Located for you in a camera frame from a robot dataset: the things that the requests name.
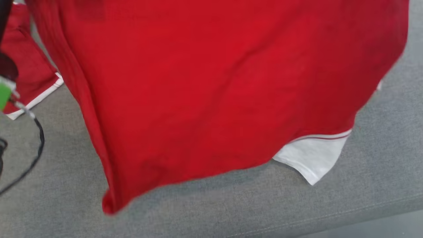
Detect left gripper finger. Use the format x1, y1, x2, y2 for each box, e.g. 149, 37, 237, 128
0, 0, 14, 45

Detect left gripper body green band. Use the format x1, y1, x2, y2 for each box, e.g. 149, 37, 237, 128
0, 54, 19, 111

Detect red jersey with white hem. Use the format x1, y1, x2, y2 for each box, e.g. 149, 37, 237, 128
0, 0, 410, 216

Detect grey camera cable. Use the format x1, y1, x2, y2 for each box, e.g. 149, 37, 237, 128
0, 116, 45, 195

